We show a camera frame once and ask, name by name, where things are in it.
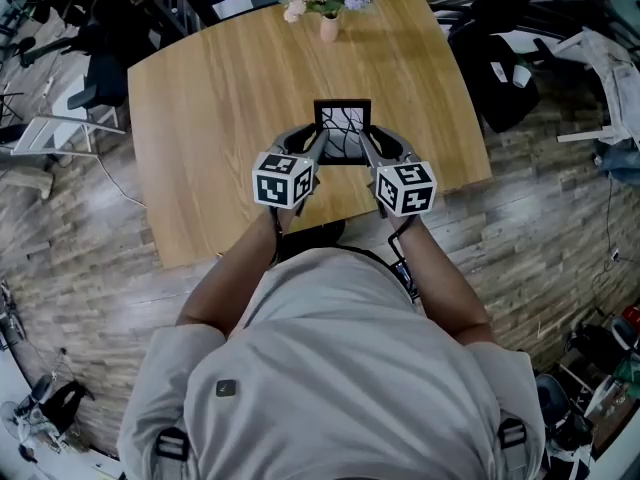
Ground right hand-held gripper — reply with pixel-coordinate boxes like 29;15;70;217
358;125;438;218

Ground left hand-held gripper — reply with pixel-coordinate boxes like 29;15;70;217
252;124;330;211

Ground black picture frame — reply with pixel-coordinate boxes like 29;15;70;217
313;98;373;167

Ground person's right forearm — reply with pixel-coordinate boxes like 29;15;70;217
394;215;494;344

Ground person's left forearm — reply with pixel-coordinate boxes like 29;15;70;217
175;207;284;339

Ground person's black trousers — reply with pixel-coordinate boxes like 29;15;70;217
273;217;396;269

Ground small black screen device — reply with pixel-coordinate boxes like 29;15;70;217
393;261;420;303

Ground black metal railing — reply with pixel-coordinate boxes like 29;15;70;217
132;0;640;44

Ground black office chair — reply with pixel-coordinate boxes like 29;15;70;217
67;0;151;112

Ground person's grey t-shirt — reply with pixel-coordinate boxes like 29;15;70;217
117;246;546;480

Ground white marbled table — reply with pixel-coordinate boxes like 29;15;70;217
532;27;640;144

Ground blue cloth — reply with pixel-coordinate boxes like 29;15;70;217
597;140;640;185

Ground white folding chair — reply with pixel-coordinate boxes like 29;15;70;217
10;75;129;158

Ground black wrist strap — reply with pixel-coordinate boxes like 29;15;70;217
269;206;284;269

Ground grey harness strap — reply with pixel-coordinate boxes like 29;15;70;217
154;426;191;480
497;416;529;480

